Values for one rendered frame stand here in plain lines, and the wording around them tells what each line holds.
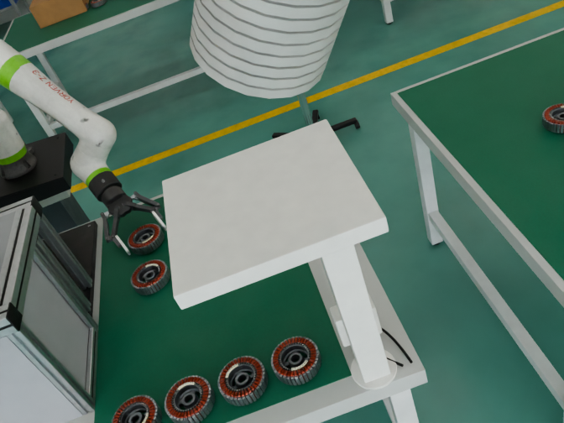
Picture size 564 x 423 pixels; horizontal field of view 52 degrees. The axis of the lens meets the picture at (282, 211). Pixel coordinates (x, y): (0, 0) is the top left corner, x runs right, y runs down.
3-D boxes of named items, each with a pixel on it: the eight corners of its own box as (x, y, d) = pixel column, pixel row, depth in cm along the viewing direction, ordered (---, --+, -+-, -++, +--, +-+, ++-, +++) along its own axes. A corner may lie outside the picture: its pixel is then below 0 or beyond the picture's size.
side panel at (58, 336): (88, 329, 160) (24, 250, 140) (98, 326, 160) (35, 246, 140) (83, 415, 138) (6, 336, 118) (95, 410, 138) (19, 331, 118)
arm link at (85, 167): (88, 161, 200) (60, 166, 192) (98, 134, 193) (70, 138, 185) (110, 190, 196) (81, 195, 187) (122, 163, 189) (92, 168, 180)
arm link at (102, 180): (84, 180, 182) (109, 164, 185) (93, 197, 193) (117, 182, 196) (94, 194, 180) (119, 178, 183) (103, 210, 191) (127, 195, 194)
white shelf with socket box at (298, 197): (233, 315, 149) (161, 180, 120) (366, 264, 149) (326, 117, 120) (258, 434, 121) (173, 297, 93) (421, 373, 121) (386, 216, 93)
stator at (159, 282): (164, 295, 161) (159, 286, 159) (130, 297, 165) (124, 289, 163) (175, 265, 170) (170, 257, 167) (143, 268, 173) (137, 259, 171)
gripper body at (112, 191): (123, 191, 191) (139, 211, 189) (101, 205, 189) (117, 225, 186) (119, 180, 185) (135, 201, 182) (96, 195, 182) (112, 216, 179)
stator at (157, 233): (127, 245, 184) (121, 237, 181) (155, 226, 187) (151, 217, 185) (140, 261, 176) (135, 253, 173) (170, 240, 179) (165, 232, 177)
